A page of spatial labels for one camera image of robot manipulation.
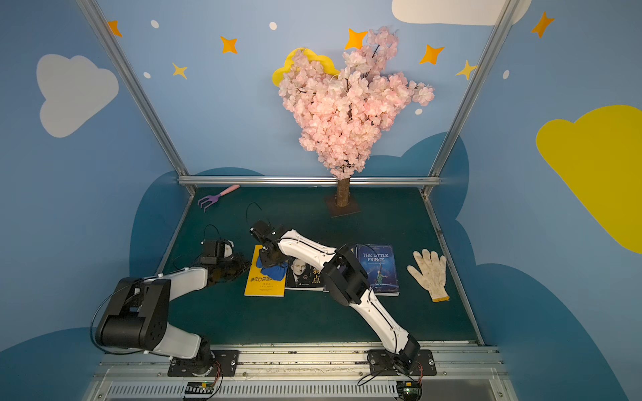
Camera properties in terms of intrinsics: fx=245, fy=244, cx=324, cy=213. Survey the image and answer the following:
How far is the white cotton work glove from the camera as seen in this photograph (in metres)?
0.90

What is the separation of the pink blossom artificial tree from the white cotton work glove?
528 millimetres

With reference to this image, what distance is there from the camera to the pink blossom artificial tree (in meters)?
0.67
